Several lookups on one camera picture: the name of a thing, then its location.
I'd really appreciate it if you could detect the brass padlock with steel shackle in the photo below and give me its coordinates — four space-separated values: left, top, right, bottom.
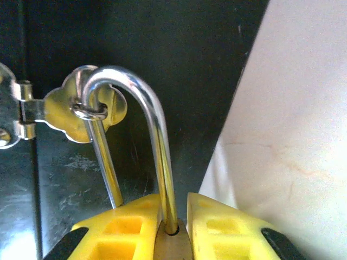
81 66 194 260

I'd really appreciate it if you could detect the metal box hasp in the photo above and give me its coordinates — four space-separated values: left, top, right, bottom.
0 62 128 150

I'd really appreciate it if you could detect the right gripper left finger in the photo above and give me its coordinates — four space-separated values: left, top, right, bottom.
42 193 163 260

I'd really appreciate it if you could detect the starry night print box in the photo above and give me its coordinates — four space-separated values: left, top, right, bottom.
0 0 272 260

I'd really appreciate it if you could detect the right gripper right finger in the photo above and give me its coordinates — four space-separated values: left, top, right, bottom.
187 192 307 260

